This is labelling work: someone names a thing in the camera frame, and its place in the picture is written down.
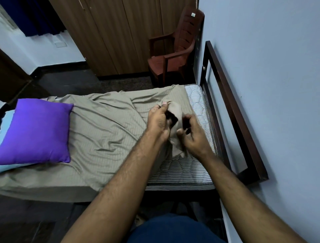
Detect person's right hand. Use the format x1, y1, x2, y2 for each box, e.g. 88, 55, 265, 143
176, 114, 213, 161

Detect person's left hand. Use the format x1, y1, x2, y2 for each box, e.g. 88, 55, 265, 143
146, 101, 179, 142

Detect beige striped bed sheet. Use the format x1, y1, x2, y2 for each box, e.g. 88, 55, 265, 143
0, 84, 194, 203

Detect brown wooden wardrobe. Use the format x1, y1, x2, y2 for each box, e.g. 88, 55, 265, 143
49, 0, 199, 77

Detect purple dotted pillow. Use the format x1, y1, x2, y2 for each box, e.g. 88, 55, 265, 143
0, 98, 74, 166

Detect light blue pillow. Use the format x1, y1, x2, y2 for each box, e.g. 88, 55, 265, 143
0, 109, 33, 173

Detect person's left forearm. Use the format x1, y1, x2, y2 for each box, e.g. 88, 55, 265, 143
61, 130, 170, 243

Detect person's right forearm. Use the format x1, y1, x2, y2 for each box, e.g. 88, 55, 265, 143
199, 153, 307, 243

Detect person's navy blue shirt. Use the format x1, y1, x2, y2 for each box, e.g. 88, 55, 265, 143
127, 213, 225, 243

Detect white striped mattress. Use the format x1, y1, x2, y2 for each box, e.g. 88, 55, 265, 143
146, 84, 220, 191

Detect maroon plastic chair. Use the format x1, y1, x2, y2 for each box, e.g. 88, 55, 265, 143
147, 6, 205, 87

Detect dark wooden door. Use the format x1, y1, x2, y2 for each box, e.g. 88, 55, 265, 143
0, 49, 33, 103

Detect dark blue curtain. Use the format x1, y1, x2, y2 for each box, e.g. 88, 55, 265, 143
0, 0, 67, 37

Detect dark wooden bed frame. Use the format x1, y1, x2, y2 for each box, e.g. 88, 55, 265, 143
199, 41, 269, 186

